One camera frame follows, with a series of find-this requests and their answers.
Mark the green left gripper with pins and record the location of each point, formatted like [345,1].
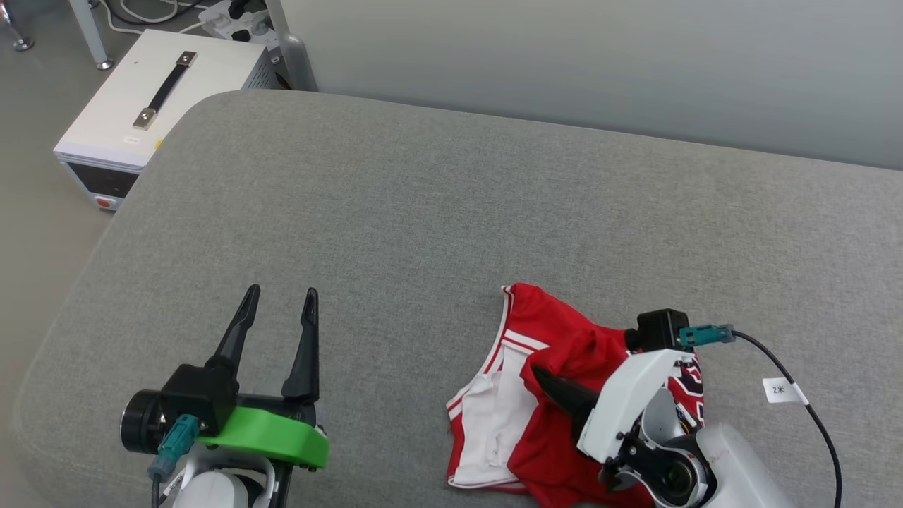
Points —
[275,437]

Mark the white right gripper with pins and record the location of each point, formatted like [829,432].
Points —
[628,395]

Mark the red basketball jersey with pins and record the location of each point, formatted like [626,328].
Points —
[564,331]

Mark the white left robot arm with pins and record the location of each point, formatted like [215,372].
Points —
[211,490]

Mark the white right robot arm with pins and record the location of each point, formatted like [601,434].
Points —
[741,473]

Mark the white power supply box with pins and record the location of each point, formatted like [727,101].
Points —
[190,85]

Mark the white power strip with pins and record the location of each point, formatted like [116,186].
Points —
[233,21]

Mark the grey metal table leg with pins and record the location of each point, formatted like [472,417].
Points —
[92,35]
[15,32]

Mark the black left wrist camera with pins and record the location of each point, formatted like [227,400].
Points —
[194,395]

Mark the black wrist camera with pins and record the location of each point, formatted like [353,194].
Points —
[659,330]
[194,395]

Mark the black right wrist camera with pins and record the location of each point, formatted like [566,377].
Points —
[659,330]

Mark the grey metal desk post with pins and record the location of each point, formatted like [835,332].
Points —
[293,56]

